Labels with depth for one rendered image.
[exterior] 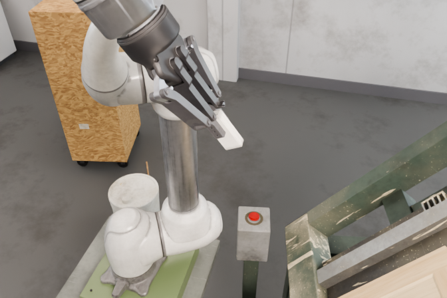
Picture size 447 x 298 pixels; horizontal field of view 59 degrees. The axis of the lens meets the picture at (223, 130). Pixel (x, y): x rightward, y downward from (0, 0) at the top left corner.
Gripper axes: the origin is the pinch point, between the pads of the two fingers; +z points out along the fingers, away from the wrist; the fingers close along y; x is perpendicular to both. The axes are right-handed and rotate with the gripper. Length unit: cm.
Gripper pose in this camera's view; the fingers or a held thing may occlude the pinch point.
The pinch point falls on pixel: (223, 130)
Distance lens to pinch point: 58.9
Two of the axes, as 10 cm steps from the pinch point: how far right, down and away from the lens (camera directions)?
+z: 5.1, 6.6, 5.5
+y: 2.3, -7.2, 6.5
